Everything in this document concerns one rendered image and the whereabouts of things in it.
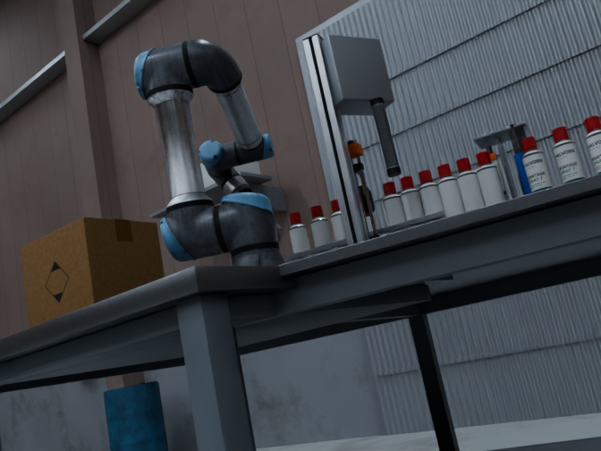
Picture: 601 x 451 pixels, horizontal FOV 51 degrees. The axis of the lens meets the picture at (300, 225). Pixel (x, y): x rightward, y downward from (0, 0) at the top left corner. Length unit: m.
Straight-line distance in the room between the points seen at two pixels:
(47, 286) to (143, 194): 5.45
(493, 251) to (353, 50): 0.87
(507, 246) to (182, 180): 0.81
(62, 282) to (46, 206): 7.16
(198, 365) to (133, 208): 6.36
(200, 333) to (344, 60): 0.95
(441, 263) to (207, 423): 0.44
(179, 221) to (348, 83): 0.57
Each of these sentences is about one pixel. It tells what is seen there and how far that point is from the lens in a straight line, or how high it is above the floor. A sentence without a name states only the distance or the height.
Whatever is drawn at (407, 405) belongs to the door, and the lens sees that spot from 5.02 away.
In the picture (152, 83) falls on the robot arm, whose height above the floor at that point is 1.38.
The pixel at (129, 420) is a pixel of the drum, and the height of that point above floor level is 0.48.
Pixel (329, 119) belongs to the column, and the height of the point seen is 1.26.
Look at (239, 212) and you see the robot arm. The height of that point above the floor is 1.02.
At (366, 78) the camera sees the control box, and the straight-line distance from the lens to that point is 1.72.
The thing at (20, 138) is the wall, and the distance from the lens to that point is 9.67.
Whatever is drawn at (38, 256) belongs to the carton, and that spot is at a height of 1.07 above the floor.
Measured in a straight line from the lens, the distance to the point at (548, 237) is 1.02.
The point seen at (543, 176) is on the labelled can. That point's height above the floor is 0.98.
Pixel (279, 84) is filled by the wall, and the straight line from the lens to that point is 5.94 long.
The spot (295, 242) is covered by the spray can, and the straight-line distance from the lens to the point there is 1.80.
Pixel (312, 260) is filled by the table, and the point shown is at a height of 0.82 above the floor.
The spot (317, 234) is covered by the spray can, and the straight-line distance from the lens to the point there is 1.77.
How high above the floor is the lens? 0.65
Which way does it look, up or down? 12 degrees up
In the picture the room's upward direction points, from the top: 12 degrees counter-clockwise
